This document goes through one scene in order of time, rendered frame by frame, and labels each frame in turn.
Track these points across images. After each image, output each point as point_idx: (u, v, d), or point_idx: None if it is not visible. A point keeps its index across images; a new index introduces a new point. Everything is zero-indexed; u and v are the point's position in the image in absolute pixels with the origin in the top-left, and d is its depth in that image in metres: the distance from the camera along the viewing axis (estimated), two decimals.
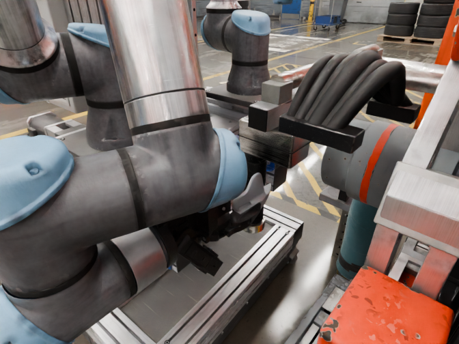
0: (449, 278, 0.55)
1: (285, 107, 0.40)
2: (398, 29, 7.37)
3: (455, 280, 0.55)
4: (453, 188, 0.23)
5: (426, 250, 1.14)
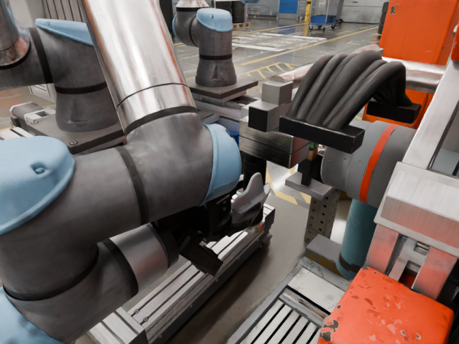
0: (449, 278, 0.55)
1: (285, 107, 0.40)
2: None
3: (455, 280, 0.55)
4: (454, 189, 0.23)
5: None
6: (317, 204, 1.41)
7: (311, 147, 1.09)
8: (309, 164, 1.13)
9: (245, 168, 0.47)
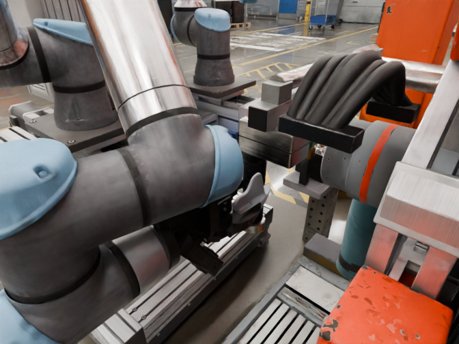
0: (449, 278, 0.55)
1: (285, 107, 0.40)
2: None
3: (455, 280, 0.55)
4: (453, 188, 0.23)
5: None
6: (315, 203, 1.42)
7: (309, 146, 1.09)
8: (306, 163, 1.13)
9: (245, 168, 0.47)
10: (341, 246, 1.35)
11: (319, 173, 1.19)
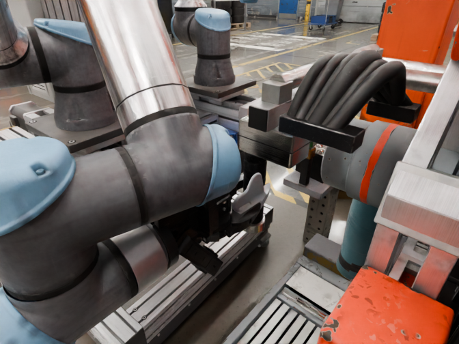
0: (449, 278, 0.55)
1: (285, 106, 0.40)
2: None
3: (455, 280, 0.55)
4: (454, 188, 0.23)
5: None
6: (316, 203, 1.42)
7: (309, 146, 1.09)
8: (307, 163, 1.13)
9: (245, 168, 0.47)
10: (341, 246, 1.35)
11: (320, 173, 1.19)
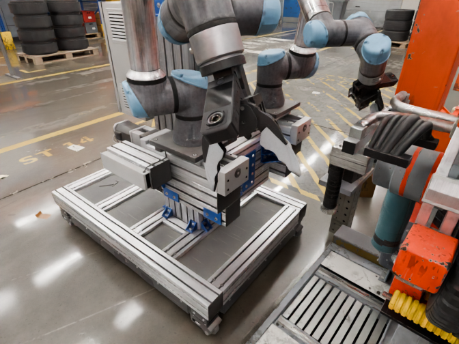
0: None
1: (362, 140, 0.70)
2: (394, 34, 7.77)
3: (457, 246, 0.85)
4: (458, 185, 0.53)
5: None
6: (342, 200, 1.73)
7: None
8: None
9: (330, 174, 0.78)
10: (364, 234, 1.66)
11: (349, 175, 1.50)
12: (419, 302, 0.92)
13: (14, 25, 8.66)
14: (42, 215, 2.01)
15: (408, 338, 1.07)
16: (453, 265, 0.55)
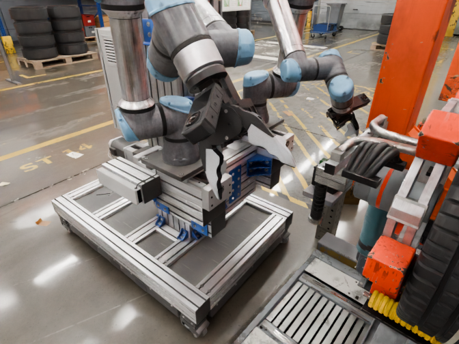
0: None
1: (341, 162, 0.82)
2: None
3: None
4: (414, 205, 0.65)
5: None
6: (326, 209, 1.82)
7: None
8: None
9: (316, 190, 0.90)
10: (346, 241, 1.76)
11: (330, 186, 1.59)
12: (396, 300, 1.04)
13: (14, 29, 8.76)
14: (42, 222, 2.10)
15: (388, 334, 1.19)
16: (412, 269, 0.67)
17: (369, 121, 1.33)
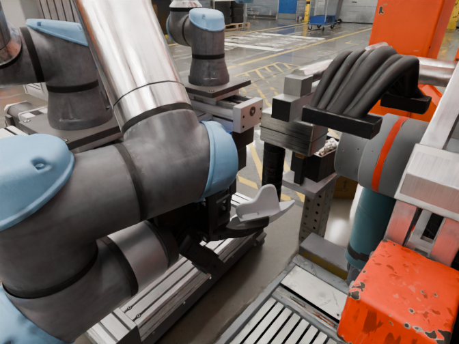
0: (455, 263, 0.58)
1: (305, 99, 0.43)
2: None
3: None
4: None
5: None
6: (311, 203, 1.43)
7: None
8: (300, 162, 1.14)
9: (265, 158, 0.50)
10: (336, 245, 1.36)
11: (314, 172, 1.20)
12: None
13: None
14: None
15: None
16: (457, 325, 0.28)
17: None
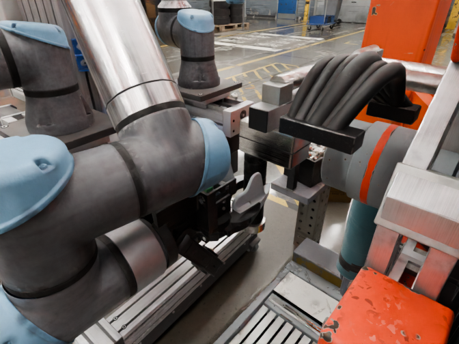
0: (449, 278, 0.55)
1: (285, 108, 0.40)
2: None
3: (455, 281, 0.55)
4: (454, 190, 0.23)
5: None
6: (306, 207, 1.40)
7: None
8: (294, 167, 1.11)
9: (245, 169, 0.47)
10: (330, 251, 1.33)
11: (307, 177, 1.17)
12: None
13: None
14: None
15: None
16: None
17: None
